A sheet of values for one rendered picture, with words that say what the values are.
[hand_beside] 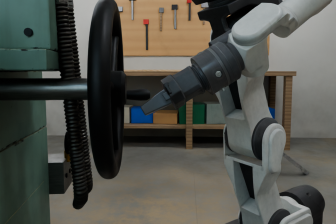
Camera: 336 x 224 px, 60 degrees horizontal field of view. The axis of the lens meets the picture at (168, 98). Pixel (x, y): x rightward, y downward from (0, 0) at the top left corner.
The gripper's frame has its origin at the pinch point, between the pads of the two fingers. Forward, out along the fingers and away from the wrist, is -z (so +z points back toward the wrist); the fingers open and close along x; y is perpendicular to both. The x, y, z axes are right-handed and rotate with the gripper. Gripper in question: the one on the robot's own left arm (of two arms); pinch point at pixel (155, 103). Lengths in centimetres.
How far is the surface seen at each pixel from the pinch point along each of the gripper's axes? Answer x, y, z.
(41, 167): 6.7, 1.9, -29.4
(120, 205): 132, -23, -53
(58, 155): 17.1, 4.1, -28.9
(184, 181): 172, -36, -13
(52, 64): -18.1, 10.1, -9.9
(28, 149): -1.3, 5.0, -26.4
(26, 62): -20.8, 10.9, -12.2
